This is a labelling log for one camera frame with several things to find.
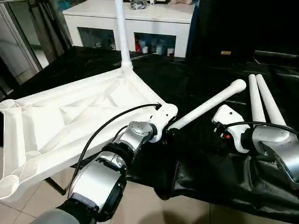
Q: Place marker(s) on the grey curtain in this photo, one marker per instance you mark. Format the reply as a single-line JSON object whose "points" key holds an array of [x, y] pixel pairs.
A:
{"points": [[49, 25]]}

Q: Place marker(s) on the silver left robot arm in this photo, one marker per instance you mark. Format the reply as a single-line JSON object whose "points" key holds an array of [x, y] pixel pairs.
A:
{"points": [[107, 177]]}

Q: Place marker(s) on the black mat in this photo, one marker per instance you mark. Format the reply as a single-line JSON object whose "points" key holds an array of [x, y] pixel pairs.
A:
{"points": [[210, 172]]}

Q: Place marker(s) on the red bottle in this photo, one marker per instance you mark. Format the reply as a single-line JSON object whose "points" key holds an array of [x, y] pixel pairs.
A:
{"points": [[138, 45]]}

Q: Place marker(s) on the white cabinet with glass doors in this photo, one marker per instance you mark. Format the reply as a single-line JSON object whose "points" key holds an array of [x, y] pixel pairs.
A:
{"points": [[135, 14]]}

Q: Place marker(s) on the dark metal rail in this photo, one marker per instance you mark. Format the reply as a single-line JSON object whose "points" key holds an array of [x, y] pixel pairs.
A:
{"points": [[278, 55]]}

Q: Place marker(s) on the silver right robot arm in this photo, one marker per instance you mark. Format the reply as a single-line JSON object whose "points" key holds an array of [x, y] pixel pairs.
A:
{"points": [[280, 149]]}

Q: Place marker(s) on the white plastic table leg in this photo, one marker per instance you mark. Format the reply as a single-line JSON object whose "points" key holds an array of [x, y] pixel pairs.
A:
{"points": [[122, 32], [210, 105], [256, 100], [271, 105]]}

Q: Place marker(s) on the small clear glass jar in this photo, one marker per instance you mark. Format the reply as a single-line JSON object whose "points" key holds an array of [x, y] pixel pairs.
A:
{"points": [[138, 4]]}

